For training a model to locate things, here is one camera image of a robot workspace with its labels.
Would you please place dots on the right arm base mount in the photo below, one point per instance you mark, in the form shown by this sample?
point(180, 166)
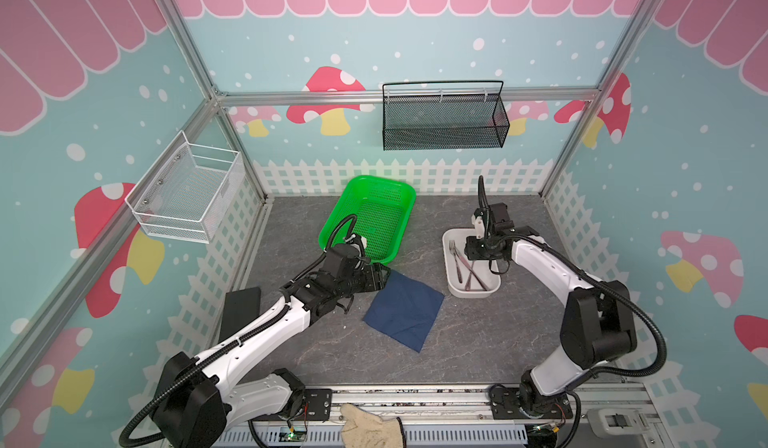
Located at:
point(525, 403)

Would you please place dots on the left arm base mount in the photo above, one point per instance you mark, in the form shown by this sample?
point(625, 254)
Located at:
point(306, 405)

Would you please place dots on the green plastic basket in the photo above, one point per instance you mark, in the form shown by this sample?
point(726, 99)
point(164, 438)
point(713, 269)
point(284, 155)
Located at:
point(383, 208)

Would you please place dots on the black flat pad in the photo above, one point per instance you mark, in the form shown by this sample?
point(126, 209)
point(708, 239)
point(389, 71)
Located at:
point(240, 308)

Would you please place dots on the white wire wall basket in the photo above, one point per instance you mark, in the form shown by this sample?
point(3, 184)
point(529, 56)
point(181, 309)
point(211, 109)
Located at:
point(187, 192)

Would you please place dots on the white plastic tub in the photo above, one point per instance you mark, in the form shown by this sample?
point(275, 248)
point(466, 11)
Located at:
point(468, 279)

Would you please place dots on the dark blue paper napkin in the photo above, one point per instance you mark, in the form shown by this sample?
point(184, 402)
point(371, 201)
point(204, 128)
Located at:
point(405, 310)

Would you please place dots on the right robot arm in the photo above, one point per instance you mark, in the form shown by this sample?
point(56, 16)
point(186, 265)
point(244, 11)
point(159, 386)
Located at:
point(598, 325)

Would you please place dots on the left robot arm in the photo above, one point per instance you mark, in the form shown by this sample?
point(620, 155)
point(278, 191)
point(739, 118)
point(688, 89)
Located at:
point(198, 397)

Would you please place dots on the beige work glove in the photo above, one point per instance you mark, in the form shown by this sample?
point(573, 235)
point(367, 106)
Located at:
point(362, 429)

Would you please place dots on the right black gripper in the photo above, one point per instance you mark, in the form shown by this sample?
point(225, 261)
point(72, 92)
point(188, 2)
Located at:
point(475, 250)

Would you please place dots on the grey latch plate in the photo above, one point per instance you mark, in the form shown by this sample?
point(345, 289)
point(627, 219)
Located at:
point(607, 422)

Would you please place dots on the silver fork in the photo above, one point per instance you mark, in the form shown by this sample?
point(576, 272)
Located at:
point(455, 256)

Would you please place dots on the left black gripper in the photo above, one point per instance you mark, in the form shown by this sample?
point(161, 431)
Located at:
point(374, 277)

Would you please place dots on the black mesh wall basket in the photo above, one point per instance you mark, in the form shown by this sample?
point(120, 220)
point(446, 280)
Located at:
point(441, 115)

